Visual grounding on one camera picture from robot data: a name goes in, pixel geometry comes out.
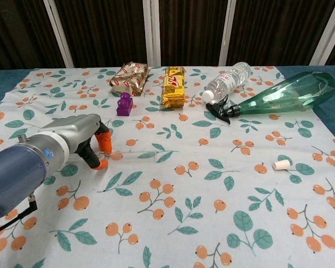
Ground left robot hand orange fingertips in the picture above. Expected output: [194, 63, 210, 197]
[40, 113, 113, 170]

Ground transparent test tube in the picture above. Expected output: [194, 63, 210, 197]
[102, 150, 159, 163]

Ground small white cap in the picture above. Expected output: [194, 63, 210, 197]
[272, 160, 290, 170]

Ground purple toy block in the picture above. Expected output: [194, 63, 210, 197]
[116, 92, 134, 117]

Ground gold foil snack pack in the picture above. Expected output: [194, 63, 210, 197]
[109, 62, 151, 97]

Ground yellow biscuit pack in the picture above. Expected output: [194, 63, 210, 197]
[161, 66, 186, 109]

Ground floral printed tablecloth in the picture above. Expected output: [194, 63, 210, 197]
[0, 66, 335, 268]

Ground dark pleated curtain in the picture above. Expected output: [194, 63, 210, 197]
[0, 0, 335, 70]

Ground clear plastic water bottle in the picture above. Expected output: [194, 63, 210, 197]
[202, 61, 252, 102]

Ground green spray bottle black nozzle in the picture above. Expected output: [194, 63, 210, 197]
[204, 71, 335, 125]

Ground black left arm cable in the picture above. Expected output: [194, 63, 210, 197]
[0, 192, 39, 238]

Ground white metal frame post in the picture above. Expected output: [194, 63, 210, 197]
[150, 0, 162, 67]
[142, 0, 154, 67]
[43, 0, 75, 68]
[309, 8, 335, 66]
[218, 0, 232, 66]

